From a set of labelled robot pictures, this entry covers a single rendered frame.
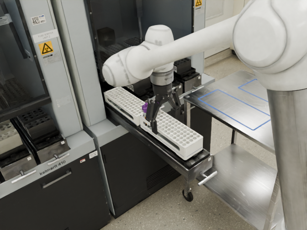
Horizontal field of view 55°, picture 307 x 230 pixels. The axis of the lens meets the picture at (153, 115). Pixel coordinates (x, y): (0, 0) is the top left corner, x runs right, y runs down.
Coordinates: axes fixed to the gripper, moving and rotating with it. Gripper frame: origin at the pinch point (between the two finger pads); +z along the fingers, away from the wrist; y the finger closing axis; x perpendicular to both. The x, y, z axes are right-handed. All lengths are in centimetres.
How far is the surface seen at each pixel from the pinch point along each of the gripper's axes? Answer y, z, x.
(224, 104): 35.7, 5.7, -2.3
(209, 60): 192, 84, 149
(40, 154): -46, 9, 29
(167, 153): -6.2, 7.2, -8.9
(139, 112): -1.7, 1.7, 16.2
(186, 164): -5.5, 6.0, -19.1
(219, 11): 205, 27, 149
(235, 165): 53, 60, -1
